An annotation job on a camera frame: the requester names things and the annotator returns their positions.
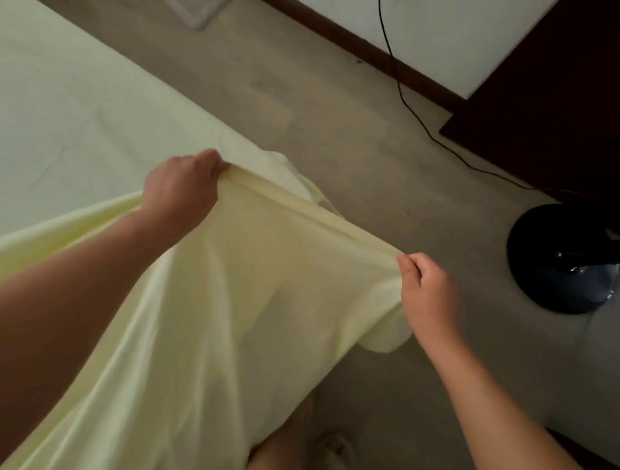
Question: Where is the person's right hand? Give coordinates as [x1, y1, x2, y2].
[396, 251, 462, 351]

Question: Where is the person's left hand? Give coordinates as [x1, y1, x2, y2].
[139, 148, 231, 244]

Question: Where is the pale yellow bed sheet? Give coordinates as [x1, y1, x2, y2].
[0, 0, 413, 470]

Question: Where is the person's right forearm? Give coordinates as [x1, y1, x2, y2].
[418, 331, 582, 470]

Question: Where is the person's left forearm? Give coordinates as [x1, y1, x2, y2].
[0, 205, 194, 464]

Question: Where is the beige right slipper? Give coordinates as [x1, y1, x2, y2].
[315, 432, 360, 470]

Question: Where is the dark wooden door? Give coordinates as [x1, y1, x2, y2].
[438, 0, 620, 204]

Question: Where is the black power cable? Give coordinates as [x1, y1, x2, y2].
[377, 0, 601, 202]

